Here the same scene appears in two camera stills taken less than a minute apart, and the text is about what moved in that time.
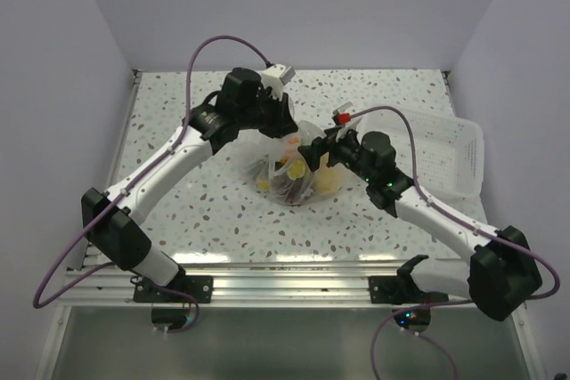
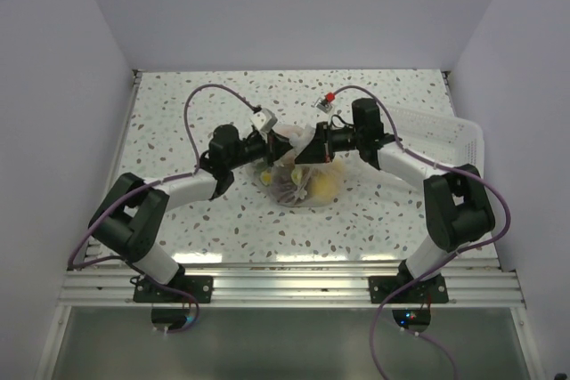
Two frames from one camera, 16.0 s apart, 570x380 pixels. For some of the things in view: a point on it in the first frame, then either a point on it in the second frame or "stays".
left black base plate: [199, 287] stays
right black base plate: [401, 290] stays
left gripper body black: [270, 113] to [269, 148]
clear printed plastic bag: [284, 175] stays
